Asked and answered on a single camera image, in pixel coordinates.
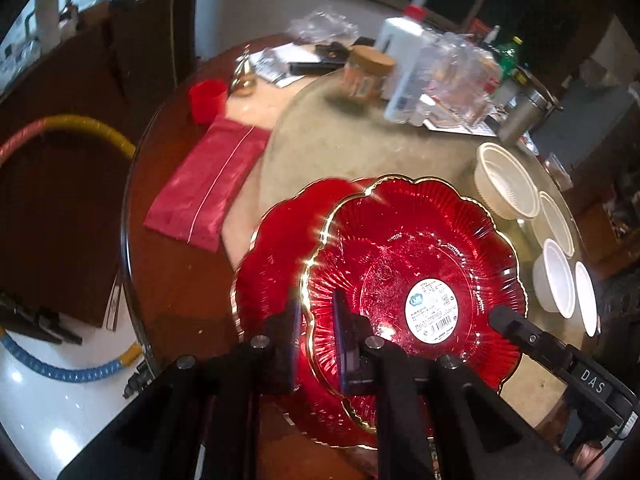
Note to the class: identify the white paper sheets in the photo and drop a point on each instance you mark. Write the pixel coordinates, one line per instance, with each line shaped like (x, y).
(272, 62)

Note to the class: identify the black tools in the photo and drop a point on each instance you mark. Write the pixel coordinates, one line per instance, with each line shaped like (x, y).
(35, 322)

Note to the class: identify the white bowl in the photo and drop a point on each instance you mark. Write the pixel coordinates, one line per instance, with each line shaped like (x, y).
(586, 300)
(552, 280)

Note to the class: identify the beige ribbed bowl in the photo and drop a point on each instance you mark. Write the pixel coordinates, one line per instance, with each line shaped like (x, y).
(555, 225)

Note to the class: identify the jar with brown lid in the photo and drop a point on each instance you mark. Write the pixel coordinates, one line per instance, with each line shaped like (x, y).
(365, 72)

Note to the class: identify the brass bell ornament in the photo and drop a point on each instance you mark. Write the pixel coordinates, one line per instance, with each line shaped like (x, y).
(243, 80)

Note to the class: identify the clear bottle with red cap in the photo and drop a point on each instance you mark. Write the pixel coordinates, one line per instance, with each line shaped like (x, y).
(405, 70)

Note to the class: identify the red gold-rimmed plate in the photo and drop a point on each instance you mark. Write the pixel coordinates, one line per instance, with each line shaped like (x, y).
(280, 260)

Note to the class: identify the green plastic bottle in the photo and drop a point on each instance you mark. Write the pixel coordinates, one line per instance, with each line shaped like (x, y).
(510, 57)

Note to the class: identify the small white-capped bottle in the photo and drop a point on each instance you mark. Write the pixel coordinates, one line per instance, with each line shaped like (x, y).
(422, 112)

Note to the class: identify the dark wooden cabinet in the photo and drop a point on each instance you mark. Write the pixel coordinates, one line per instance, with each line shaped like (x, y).
(100, 50)

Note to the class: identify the clear plastic pitcher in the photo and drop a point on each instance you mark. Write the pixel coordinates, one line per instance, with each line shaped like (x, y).
(465, 80)

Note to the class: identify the clear plastic bag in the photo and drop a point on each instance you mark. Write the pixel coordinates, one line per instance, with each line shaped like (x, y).
(320, 25)

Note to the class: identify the red plastic cup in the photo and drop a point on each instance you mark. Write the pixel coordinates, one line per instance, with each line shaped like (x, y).
(206, 102)

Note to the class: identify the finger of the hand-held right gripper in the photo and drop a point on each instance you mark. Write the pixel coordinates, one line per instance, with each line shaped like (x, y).
(530, 337)

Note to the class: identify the red cloth pouch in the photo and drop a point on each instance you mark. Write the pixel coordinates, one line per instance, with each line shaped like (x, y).
(205, 185)

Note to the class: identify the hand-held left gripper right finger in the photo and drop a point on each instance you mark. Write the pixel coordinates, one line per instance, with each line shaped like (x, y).
(345, 342)

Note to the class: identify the red plate with white label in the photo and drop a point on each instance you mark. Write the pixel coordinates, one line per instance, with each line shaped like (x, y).
(415, 245)

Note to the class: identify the black flat device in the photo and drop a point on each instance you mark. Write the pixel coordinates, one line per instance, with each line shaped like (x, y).
(312, 66)

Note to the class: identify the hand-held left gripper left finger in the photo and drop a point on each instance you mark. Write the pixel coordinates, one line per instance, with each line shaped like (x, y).
(295, 332)

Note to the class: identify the person's right hand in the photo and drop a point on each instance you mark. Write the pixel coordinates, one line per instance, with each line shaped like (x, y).
(590, 456)

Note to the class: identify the steel thermos flask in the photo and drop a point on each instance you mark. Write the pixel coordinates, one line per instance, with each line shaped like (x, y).
(522, 115)

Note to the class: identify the glass lazy susan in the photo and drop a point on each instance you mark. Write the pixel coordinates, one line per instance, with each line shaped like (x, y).
(320, 135)

